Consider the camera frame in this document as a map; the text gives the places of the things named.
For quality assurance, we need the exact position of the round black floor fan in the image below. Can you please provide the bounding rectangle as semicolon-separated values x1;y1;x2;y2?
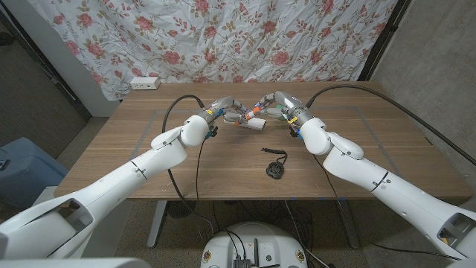
165;200;197;219

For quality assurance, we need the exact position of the black backdrop stand pole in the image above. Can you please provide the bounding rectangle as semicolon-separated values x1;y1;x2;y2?
357;0;412;82

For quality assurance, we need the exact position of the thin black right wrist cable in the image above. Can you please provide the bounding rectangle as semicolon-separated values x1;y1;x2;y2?
312;153;463;261

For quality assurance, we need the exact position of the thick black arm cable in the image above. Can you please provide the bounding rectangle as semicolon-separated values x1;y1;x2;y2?
161;94;216;235
305;83;476;167

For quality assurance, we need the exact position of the black stopwatch with cord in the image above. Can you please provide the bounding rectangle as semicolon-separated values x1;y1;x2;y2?
260;147;289;180

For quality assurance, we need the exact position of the flat white rectangular box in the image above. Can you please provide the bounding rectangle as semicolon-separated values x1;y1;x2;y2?
237;118;267;131

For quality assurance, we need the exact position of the white floor cable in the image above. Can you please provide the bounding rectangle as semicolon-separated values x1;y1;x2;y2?
284;200;330;268

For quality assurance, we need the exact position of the white robot head rim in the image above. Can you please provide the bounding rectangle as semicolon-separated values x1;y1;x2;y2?
0;258;152;268

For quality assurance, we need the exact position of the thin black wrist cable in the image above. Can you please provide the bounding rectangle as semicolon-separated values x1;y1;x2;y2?
312;153;463;261
195;136;209;204

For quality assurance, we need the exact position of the glue stick with blue label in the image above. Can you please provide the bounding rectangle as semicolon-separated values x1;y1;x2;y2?
234;110;257;126

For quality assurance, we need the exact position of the blue plastic bin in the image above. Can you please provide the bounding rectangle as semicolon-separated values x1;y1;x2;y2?
0;136;70;209

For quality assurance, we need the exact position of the metal table leg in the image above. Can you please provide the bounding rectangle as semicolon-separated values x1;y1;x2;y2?
147;200;168;249
336;200;361;249

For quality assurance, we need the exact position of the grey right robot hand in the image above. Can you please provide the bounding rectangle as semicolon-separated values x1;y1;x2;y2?
254;90;315;126

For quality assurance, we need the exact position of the white power strip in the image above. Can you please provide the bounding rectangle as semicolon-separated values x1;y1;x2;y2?
129;76;161;91

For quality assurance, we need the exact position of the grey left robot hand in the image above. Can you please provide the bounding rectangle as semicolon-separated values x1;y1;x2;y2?
199;95;249;126

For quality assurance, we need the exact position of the black floor cable tangle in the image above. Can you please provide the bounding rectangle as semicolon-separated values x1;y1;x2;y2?
211;200;317;261

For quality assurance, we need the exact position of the white robot torso base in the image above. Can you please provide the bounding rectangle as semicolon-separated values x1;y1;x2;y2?
199;222;309;268

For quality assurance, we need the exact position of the floral rose print curtain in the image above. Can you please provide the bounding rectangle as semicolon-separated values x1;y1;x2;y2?
28;0;399;101

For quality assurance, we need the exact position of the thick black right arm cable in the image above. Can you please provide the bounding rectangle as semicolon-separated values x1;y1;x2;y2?
305;83;476;167

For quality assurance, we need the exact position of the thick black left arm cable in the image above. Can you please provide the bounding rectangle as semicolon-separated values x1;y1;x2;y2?
161;94;216;235

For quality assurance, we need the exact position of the thin black left wrist cable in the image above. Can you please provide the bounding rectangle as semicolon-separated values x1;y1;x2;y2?
195;136;209;204

